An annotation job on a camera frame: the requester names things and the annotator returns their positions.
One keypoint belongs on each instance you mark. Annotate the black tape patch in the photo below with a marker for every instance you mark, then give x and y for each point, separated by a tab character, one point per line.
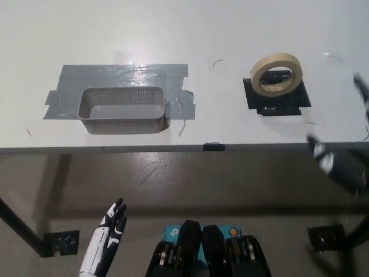
276	106

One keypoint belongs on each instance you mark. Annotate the black metal table leg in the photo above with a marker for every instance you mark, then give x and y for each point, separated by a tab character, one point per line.
23	228
359	231

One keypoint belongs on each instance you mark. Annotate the teal robot body top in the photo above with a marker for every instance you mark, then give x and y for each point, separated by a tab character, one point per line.
173	232

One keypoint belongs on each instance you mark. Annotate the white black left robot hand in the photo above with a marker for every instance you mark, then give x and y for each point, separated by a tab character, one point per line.
99	239

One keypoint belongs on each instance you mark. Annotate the beige masking tape roll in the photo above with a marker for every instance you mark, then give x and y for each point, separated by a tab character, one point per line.
276	57

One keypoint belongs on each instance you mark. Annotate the small grey perforated basket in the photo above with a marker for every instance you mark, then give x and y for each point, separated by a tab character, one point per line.
121	126

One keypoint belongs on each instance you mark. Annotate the grey duct tape patch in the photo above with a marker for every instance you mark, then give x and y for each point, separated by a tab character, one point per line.
115	75

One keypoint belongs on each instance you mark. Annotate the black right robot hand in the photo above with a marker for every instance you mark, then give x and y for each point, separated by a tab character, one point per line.
343	167

